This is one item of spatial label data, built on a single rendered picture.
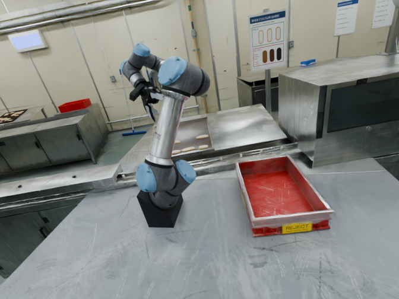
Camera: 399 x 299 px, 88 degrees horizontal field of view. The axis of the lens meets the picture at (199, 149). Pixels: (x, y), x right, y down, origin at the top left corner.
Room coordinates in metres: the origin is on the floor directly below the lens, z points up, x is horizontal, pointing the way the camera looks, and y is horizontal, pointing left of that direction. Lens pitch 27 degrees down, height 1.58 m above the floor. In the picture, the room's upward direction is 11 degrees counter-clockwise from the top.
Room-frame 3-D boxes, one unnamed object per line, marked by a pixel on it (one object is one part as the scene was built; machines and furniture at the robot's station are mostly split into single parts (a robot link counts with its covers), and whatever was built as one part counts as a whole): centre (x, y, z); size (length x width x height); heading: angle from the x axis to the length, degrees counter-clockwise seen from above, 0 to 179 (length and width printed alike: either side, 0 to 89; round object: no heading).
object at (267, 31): (1.98, -0.78, 1.50); 0.33 x 0.01 x 0.45; 87
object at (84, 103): (4.39, 2.32, 0.94); 0.51 x 0.36 x 0.13; 92
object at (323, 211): (0.81, -0.33, 0.88); 0.49 x 0.34 x 0.10; 174
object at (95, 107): (4.39, 2.32, 0.44); 0.70 x 0.55 x 0.87; 88
